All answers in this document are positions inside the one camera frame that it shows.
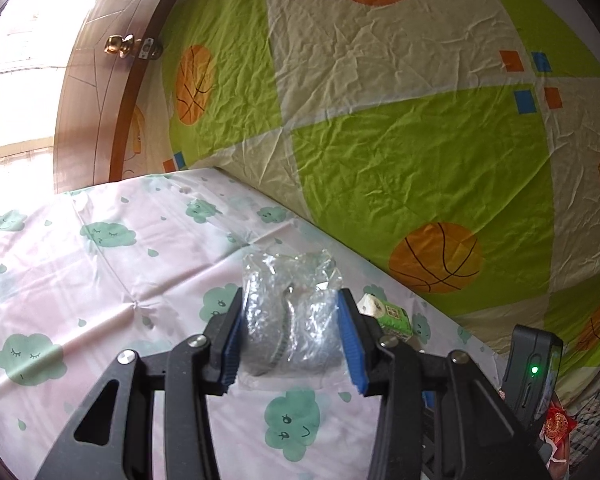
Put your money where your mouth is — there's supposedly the clear bubble wrap bag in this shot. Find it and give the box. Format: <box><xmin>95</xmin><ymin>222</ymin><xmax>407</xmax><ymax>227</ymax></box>
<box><xmin>242</xmin><ymin>250</ymin><xmax>342</xmax><ymax>379</ymax></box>

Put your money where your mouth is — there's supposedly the small green white box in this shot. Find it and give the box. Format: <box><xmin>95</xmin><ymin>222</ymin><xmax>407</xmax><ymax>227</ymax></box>
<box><xmin>358</xmin><ymin>294</ymin><xmax>413</xmax><ymax>340</ymax></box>

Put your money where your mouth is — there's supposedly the black device with green LED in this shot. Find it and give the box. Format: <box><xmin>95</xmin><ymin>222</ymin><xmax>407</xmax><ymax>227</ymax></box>
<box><xmin>502</xmin><ymin>324</ymin><xmax>564</xmax><ymax>436</ymax></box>

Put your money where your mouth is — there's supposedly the red embroidered satin pouch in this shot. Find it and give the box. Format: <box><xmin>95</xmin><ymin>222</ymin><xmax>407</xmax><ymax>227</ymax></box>
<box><xmin>539</xmin><ymin>394</ymin><xmax>577</xmax><ymax>480</ymax></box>

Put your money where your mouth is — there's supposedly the plaid fabric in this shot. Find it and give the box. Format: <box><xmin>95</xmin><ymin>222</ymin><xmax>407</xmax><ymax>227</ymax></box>
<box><xmin>569</xmin><ymin>374</ymin><xmax>600</xmax><ymax>474</ymax></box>

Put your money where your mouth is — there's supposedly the green cream basketball bedsheet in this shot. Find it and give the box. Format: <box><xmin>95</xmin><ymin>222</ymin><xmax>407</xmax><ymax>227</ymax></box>
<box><xmin>123</xmin><ymin>0</ymin><xmax>600</xmax><ymax>402</ymax></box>

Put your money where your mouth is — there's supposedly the wooden door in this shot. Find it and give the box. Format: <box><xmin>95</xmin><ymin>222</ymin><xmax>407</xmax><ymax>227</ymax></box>
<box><xmin>54</xmin><ymin>0</ymin><xmax>176</xmax><ymax>193</ymax></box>

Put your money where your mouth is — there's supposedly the brass door knob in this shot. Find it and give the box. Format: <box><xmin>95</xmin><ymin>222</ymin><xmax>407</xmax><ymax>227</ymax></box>
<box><xmin>104</xmin><ymin>34</ymin><xmax>163</xmax><ymax>60</ymax></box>

